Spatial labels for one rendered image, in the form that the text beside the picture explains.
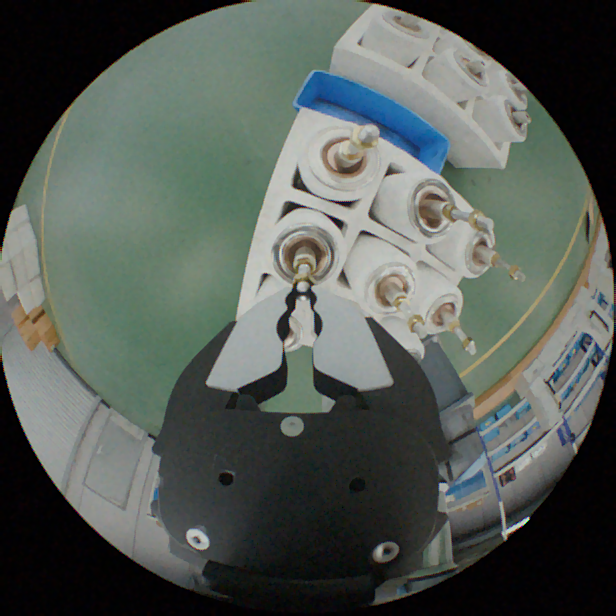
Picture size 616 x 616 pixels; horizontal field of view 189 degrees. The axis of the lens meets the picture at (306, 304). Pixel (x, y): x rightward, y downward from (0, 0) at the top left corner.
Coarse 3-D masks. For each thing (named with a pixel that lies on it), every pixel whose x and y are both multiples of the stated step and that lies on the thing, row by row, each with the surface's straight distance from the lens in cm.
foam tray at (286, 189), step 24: (312, 120) 30; (336, 120) 30; (288, 144) 29; (384, 144) 31; (288, 168) 28; (408, 168) 32; (288, 192) 27; (264, 216) 28; (336, 216) 28; (360, 216) 28; (264, 240) 29; (408, 240) 32; (264, 264) 30; (432, 264) 36; (336, 288) 31; (240, 312) 36; (312, 312) 33; (312, 336) 37
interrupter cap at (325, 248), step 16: (304, 224) 20; (288, 240) 20; (304, 240) 21; (320, 240) 20; (272, 256) 21; (288, 256) 21; (320, 256) 21; (336, 256) 21; (288, 272) 22; (320, 272) 22
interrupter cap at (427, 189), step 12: (420, 180) 24; (432, 180) 25; (420, 192) 24; (432, 192) 25; (444, 192) 26; (408, 204) 23; (420, 204) 24; (408, 216) 23; (420, 216) 24; (420, 228) 24; (432, 228) 25; (444, 228) 26
